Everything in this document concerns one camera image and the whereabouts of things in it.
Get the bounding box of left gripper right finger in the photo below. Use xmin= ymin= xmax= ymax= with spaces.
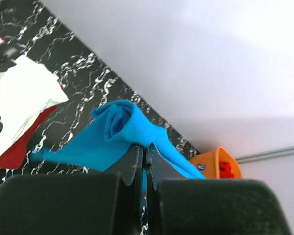
xmin=146 ymin=145 xmax=291 ymax=235

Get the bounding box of bright red t shirt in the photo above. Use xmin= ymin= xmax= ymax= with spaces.
xmin=219 ymin=162 xmax=234 ymax=179

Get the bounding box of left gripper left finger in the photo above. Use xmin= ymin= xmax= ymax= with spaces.
xmin=0 ymin=145 xmax=144 ymax=235

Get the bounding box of orange plastic basket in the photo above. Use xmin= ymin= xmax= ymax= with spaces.
xmin=189 ymin=147 xmax=242 ymax=179

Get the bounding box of blue t shirt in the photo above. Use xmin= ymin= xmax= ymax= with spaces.
xmin=31 ymin=100 xmax=205 ymax=179

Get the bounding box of white t shirt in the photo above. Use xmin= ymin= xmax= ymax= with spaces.
xmin=0 ymin=26 xmax=69 ymax=175

